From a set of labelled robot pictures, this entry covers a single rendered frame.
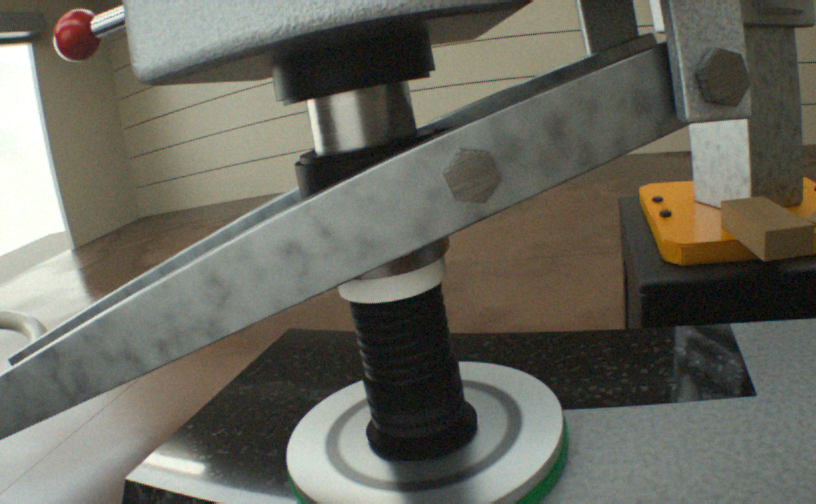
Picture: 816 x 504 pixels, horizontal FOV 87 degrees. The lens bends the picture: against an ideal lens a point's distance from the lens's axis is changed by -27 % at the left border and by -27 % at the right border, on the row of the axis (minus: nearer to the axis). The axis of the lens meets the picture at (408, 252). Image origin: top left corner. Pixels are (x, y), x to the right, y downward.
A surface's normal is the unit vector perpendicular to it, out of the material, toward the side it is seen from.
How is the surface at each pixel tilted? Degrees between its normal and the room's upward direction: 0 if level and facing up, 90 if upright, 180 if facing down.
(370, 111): 90
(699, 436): 0
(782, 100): 90
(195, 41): 90
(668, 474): 0
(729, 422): 0
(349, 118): 90
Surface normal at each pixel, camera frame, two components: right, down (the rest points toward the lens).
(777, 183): 0.22, 0.25
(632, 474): -0.17, -0.94
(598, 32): -0.01, 0.29
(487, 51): -0.28, 0.32
